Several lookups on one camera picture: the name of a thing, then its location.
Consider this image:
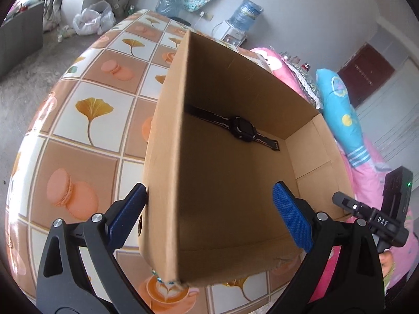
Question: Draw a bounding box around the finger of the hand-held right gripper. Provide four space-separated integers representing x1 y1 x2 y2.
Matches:
332 192 373 222

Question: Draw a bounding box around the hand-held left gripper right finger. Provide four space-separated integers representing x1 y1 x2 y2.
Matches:
272 181 388 314

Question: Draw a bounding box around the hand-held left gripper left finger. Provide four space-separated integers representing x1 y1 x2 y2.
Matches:
36 183 148 314

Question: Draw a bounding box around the brown cardboard box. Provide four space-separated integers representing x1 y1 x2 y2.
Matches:
139 30 356 285

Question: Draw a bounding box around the multicoloured bead bracelet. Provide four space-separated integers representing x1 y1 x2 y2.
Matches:
151 268 184 287

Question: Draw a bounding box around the person's right hand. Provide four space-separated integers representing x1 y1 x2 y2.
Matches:
380 250 395 284

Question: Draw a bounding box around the pink floral blanket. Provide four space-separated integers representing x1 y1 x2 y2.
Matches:
250 46 419 301

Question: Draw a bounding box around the blue cartoon pillow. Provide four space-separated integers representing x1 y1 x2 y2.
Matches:
316 69 372 169

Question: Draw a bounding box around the black wrist watch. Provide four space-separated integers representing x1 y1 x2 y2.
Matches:
183 104 281 152

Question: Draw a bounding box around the dark red door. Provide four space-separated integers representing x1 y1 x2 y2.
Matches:
337 42 395 107

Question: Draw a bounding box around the grey lace-trimmed pillow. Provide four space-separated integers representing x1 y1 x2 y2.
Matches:
282 55 323 108

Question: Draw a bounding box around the white water dispenser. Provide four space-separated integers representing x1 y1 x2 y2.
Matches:
214 20 247 47

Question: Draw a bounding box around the white plastic bag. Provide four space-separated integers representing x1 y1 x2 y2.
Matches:
72 1 116 36

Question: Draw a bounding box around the grey cabinet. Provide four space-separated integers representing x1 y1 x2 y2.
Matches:
0 0 45 77

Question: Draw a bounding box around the blue water bottle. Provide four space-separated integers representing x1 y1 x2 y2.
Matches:
229 0 264 33

